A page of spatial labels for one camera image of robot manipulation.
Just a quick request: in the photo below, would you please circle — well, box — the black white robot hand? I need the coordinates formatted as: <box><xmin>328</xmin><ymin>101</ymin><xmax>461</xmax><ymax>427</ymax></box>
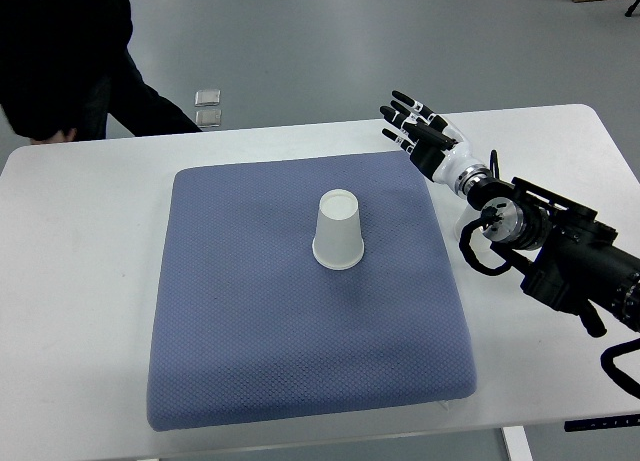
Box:
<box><xmin>380</xmin><ymin>90</ymin><xmax>491</xmax><ymax>198</ymax></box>

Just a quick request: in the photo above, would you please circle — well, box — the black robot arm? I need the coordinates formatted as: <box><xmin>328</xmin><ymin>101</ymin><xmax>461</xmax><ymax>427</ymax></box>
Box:
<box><xmin>457</xmin><ymin>161</ymin><xmax>639</xmax><ymax>338</ymax></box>

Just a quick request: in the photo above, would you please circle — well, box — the white paper cup on cushion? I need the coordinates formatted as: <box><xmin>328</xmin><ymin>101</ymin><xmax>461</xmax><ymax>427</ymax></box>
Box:
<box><xmin>312</xmin><ymin>189</ymin><xmax>364</xmax><ymax>270</ymax></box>

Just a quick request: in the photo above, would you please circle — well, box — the black tripod leg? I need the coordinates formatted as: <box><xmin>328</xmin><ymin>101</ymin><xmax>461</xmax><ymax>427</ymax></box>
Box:
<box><xmin>624</xmin><ymin>0</ymin><xmax>640</xmax><ymax>17</ymax></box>

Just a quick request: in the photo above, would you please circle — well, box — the lower metal floor plate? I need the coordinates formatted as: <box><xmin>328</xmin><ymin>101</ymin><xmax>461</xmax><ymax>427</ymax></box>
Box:
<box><xmin>195</xmin><ymin>109</ymin><xmax>222</xmax><ymax>128</ymax></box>

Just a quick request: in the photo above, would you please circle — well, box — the metal floor plate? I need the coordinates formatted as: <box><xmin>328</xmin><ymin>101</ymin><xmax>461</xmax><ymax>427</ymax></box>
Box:
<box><xmin>194</xmin><ymin>88</ymin><xmax>221</xmax><ymax>107</ymax></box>
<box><xmin>195</xmin><ymin>109</ymin><xmax>222</xmax><ymax>128</ymax></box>

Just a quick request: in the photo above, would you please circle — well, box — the upper metal floor plate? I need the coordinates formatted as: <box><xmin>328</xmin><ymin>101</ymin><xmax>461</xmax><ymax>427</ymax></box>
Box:
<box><xmin>194</xmin><ymin>88</ymin><xmax>221</xmax><ymax>107</ymax></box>

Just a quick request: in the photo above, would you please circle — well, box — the blue textured cushion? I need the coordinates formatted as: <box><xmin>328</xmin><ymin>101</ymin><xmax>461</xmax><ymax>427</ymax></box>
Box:
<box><xmin>147</xmin><ymin>151</ymin><xmax>476</xmax><ymax>431</ymax></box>

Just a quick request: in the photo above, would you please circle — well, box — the white table leg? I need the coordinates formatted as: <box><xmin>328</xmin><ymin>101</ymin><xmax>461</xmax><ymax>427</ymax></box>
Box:
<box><xmin>501</xmin><ymin>426</ymin><xmax>533</xmax><ymax>461</ymax></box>

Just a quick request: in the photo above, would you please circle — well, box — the black table control panel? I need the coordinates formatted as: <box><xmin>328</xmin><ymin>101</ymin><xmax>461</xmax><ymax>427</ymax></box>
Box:
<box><xmin>564</xmin><ymin>413</ymin><xmax>640</xmax><ymax>433</ymax></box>

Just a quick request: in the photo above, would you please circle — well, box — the person in black clothes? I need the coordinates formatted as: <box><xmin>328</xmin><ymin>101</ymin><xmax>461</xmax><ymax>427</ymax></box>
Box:
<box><xmin>1</xmin><ymin>0</ymin><xmax>199</xmax><ymax>145</ymax></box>

